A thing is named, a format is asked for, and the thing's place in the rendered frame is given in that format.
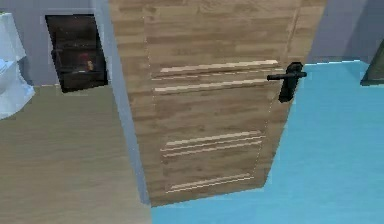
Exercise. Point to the brown wooden room door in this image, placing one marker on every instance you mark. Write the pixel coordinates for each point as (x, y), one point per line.
(206, 110)

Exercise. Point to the dark brown shelf unit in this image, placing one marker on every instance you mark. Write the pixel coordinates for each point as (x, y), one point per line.
(78, 53)

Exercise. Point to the dark green cabinet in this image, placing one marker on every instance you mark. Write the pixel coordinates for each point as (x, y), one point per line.
(376, 68)

